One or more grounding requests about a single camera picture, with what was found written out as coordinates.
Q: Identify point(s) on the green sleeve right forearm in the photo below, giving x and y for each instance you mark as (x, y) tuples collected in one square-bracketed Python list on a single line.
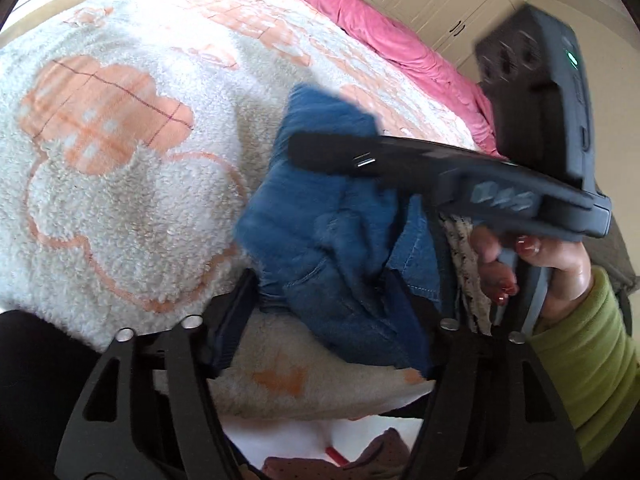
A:
[(594, 367)]

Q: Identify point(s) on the white orange fleece blanket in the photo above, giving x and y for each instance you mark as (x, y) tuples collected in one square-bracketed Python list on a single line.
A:
[(133, 132)]

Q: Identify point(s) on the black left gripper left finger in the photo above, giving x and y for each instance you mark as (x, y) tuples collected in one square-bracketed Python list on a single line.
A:
[(146, 411)]

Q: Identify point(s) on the pink duvet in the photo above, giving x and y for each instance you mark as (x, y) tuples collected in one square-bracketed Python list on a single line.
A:
[(402, 48)]

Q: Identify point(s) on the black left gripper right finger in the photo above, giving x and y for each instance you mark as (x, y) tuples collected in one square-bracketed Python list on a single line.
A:
[(494, 414)]

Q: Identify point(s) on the blue denim pants lace trim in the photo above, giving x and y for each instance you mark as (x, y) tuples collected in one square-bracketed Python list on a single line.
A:
[(366, 269)]

